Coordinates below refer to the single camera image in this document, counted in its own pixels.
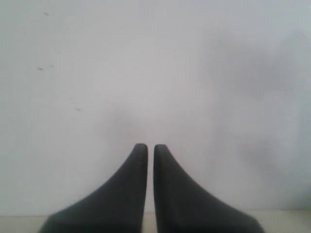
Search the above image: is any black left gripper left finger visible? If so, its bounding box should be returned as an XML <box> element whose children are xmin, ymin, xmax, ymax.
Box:
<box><xmin>39</xmin><ymin>144</ymin><xmax>148</xmax><ymax>233</ymax></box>

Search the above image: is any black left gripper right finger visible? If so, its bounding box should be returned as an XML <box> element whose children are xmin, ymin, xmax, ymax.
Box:
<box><xmin>153</xmin><ymin>144</ymin><xmax>264</xmax><ymax>233</ymax></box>

